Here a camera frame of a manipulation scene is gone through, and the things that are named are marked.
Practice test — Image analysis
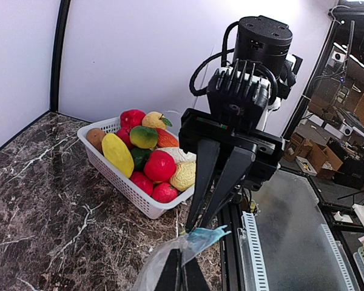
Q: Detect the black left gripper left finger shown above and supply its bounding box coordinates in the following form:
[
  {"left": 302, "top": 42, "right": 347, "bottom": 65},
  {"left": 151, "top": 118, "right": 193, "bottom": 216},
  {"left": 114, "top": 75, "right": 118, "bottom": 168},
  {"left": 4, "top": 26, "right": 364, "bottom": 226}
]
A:
[{"left": 155, "top": 249, "right": 181, "bottom": 291}]

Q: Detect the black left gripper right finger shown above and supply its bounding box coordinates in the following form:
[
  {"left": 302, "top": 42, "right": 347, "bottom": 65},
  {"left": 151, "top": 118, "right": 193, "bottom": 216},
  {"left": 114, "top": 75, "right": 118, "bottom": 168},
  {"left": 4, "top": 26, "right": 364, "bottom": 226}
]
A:
[{"left": 181, "top": 258, "right": 209, "bottom": 291}]

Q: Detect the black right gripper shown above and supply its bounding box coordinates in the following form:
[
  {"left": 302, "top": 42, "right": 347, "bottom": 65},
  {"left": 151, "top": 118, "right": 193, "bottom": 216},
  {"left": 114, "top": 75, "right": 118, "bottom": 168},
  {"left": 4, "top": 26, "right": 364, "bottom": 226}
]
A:
[{"left": 178, "top": 109, "right": 285, "bottom": 230}]

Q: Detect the large clear zip bag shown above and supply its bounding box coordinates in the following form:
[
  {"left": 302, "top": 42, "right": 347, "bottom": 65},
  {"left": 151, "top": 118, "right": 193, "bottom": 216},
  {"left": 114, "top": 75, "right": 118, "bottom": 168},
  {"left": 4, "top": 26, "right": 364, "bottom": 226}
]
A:
[{"left": 132, "top": 226, "right": 231, "bottom": 290}]

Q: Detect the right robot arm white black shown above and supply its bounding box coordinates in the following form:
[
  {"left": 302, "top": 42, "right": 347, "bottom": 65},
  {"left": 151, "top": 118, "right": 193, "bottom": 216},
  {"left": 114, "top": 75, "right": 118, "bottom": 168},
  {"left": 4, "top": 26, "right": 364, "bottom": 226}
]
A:
[{"left": 178, "top": 16, "right": 302, "bottom": 232}]

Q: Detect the orange toy carrot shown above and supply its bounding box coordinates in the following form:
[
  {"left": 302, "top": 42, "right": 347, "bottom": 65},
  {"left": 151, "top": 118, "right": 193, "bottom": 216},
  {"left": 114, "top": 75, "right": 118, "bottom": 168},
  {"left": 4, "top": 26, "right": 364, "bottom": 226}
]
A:
[{"left": 155, "top": 128, "right": 179, "bottom": 148}]

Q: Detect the red toy apple large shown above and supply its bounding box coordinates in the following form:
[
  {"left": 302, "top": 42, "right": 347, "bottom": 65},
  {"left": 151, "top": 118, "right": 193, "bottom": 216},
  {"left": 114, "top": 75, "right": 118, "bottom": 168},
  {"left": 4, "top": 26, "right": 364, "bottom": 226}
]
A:
[{"left": 144, "top": 150, "right": 177, "bottom": 182}]

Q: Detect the red toy fruit front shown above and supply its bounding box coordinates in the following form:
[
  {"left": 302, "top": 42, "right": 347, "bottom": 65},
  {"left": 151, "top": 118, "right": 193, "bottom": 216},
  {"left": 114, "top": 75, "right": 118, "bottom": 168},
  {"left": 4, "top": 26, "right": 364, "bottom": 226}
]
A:
[{"left": 152, "top": 182, "right": 178, "bottom": 204}]

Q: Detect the red toy fruit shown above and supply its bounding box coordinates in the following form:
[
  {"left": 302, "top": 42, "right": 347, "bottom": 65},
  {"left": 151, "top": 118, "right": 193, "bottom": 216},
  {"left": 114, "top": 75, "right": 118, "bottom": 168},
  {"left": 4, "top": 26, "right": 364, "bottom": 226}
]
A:
[
  {"left": 130, "top": 172, "right": 153, "bottom": 196},
  {"left": 152, "top": 182, "right": 178, "bottom": 204}
]

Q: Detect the white plastic basket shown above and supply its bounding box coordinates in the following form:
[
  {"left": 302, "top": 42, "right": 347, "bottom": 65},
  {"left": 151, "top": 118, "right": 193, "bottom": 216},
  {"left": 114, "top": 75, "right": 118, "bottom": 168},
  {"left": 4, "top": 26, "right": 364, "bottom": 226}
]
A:
[{"left": 77, "top": 116, "right": 194, "bottom": 219}]

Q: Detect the yellow toy pear with leaf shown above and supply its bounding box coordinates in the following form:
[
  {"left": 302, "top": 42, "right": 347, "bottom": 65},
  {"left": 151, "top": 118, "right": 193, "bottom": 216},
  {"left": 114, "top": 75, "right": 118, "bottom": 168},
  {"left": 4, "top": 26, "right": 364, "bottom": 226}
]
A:
[{"left": 141, "top": 112, "right": 173, "bottom": 130}]

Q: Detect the dark green toy pepper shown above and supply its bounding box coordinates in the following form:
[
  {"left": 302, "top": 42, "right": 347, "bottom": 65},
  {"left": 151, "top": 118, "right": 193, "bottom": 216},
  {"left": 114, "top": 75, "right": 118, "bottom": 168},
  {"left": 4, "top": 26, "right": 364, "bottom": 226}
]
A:
[{"left": 130, "top": 147, "right": 152, "bottom": 172}]

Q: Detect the red toy fruit left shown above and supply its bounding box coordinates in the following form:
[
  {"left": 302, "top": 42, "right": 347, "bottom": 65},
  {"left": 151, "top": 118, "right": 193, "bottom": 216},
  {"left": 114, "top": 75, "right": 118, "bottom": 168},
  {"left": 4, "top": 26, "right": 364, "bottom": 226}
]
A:
[{"left": 130, "top": 172, "right": 153, "bottom": 196}]

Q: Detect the red toy pomegranate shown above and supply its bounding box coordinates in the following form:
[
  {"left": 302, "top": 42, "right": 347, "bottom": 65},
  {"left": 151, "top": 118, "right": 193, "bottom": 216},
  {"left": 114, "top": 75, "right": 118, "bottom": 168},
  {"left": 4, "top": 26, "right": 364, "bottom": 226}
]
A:
[{"left": 120, "top": 109, "right": 146, "bottom": 129}]

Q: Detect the red toy strawberry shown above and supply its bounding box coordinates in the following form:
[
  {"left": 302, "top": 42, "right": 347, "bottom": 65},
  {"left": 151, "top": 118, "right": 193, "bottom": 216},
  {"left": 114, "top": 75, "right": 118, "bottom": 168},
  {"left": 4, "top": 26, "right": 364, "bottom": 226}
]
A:
[{"left": 116, "top": 127, "right": 133, "bottom": 150}]

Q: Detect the brown toy potato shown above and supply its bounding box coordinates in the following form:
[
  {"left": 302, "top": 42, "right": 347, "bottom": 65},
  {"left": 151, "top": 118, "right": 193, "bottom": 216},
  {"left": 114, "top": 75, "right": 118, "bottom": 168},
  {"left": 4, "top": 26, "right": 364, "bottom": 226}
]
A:
[{"left": 86, "top": 128, "right": 106, "bottom": 154}]

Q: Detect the black front rail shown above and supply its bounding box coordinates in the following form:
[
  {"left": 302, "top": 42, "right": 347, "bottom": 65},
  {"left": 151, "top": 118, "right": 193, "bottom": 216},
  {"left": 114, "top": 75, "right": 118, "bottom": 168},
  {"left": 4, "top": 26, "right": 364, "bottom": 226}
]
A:
[{"left": 217, "top": 192, "right": 245, "bottom": 291}]

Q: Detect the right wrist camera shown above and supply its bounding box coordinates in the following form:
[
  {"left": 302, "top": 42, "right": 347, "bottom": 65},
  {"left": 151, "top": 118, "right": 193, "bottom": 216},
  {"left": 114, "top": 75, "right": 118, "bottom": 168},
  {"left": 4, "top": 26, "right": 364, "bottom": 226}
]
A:
[{"left": 206, "top": 59, "right": 278, "bottom": 131}]

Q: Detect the white slotted cable duct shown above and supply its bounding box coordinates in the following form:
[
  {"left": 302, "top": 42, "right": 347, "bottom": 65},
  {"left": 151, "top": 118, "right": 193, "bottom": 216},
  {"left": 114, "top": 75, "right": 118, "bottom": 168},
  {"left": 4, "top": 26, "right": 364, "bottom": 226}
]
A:
[{"left": 240, "top": 212, "right": 269, "bottom": 290}]

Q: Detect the black corner frame post right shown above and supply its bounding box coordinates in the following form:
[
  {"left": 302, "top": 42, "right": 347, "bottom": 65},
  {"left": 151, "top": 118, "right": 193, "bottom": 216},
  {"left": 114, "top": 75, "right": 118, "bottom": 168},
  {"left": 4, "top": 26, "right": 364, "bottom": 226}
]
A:
[{"left": 266, "top": 1, "right": 341, "bottom": 141}]

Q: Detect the black corner frame post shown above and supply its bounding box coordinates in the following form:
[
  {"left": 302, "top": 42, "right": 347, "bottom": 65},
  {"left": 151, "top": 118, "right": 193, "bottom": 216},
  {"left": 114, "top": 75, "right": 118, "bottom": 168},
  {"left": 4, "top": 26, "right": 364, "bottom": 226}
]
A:
[
  {"left": 266, "top": 1, "right": 341, "bottom": 141},
  {"left": 50, "top": 0, "right": 71, "bottom": 113}
]

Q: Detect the black corner frame post left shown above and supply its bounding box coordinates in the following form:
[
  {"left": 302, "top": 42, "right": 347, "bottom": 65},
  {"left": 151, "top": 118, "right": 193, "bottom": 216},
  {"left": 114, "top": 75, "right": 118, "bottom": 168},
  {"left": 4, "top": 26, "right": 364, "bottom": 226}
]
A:
[{"left": 50, "top": 0, "right": 71, "bottom": 113}]

